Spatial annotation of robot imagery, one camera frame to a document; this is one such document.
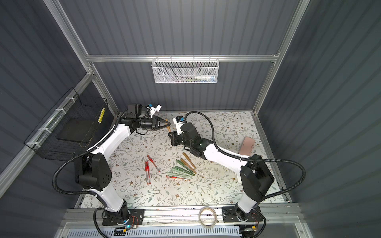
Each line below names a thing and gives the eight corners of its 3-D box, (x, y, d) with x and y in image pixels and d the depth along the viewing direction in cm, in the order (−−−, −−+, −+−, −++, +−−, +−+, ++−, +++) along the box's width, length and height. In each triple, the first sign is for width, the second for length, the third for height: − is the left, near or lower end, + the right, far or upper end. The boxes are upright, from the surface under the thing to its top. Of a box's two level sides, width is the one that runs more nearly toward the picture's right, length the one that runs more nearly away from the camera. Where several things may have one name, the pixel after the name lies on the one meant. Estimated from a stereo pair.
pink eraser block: (239, 154, 98) (240, 151, 96) (243, 137, 107) (245, 135, 104) (249, 158, 96) (251, 156, 94) (253, 141, 105) (255, 138, 102)
